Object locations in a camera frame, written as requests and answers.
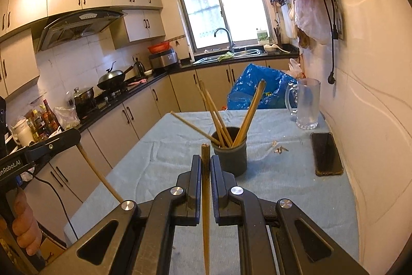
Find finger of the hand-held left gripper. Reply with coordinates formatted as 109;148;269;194
27;128;82;166

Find person's left hand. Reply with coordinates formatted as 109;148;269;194
12;189;43;257

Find red plastic basin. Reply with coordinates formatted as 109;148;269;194
147;41;170;54

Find black wok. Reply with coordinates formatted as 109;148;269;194
97;62;136;91

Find white jug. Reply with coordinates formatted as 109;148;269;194
11;120;35;147

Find curved kitchen faucet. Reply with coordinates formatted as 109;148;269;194
214;28;235;52

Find grey table cloth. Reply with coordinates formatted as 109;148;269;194
63;109;360;275

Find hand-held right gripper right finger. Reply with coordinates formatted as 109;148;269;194
210;154;370;275

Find wall socket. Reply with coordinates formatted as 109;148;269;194
333;3;345;40

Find cluster of condiment bottles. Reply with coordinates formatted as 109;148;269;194
24;99;61;141

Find black power cable with plug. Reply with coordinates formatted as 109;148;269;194
322;0;338;84

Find blue plastic bag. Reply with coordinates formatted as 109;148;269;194
227;63;298;111

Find dark kettle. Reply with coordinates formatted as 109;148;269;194
133;57;145;76

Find silver rice cooker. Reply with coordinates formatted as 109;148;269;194
149;49;178;69

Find steel kitchen sink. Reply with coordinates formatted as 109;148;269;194
193;48;261;64

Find black smartphone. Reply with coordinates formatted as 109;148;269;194
310;132;344;177

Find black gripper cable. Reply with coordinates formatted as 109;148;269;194
31;174;80;241

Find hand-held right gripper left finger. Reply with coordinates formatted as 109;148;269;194
40;154;203;275

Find black kitchen countertop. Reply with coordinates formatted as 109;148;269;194
6;49;300;147

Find clear plastic pitcher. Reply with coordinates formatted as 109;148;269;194
285;78;321;130

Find steel cooking pot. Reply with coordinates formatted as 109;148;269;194
72;86;96;108

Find beige lower kitchen cabinets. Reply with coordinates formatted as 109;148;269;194
19;59;300;230

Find range hood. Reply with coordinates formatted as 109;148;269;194
35;10;127;53

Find kitchen window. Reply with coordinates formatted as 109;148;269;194
167;0;277;55

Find dark grey chopstick holder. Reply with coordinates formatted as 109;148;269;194
211;127;248;177

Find white hanging plastic bag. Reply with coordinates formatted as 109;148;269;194
294;0;332;45

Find clear plastic bag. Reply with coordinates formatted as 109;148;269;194
53;106;81;130

